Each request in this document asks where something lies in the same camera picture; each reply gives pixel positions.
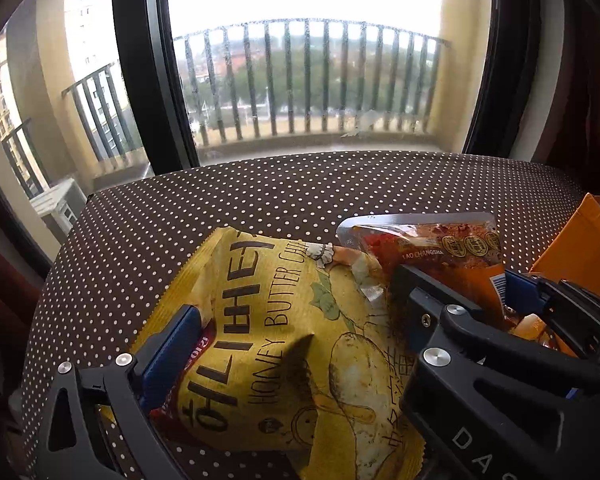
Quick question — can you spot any orange cardboard box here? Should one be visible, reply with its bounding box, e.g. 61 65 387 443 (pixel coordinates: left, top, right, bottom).
529 192 600 288

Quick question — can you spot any balcony railing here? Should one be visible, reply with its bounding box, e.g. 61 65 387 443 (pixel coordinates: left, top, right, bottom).
0 17 453 201

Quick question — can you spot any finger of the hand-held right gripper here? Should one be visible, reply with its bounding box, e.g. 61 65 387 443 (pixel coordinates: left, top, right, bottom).
504 270 600 361
390 264 600 396

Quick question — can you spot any brown curtain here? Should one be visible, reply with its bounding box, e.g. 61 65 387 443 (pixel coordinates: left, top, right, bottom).
535 0 600 196
0 230 51 480

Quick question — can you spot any yellow potato chip bag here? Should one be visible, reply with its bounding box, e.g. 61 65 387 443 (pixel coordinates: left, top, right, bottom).
100 226 426 480

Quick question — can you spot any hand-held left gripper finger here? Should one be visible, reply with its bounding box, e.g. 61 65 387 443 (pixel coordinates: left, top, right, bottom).
32 304 203 480

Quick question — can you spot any white outdoor air conditioner unit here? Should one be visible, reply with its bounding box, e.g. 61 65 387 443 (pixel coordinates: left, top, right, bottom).
29 177 88 236

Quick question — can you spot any black window frame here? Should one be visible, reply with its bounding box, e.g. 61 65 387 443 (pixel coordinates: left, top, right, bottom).
0 0 536 281

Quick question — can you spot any brown polka dot tablecloth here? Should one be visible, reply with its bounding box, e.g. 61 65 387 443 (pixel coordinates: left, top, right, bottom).
17 150 600 480

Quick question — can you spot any red foil snack packet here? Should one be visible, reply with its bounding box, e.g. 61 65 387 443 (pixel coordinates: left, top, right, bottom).
336 212 581 356

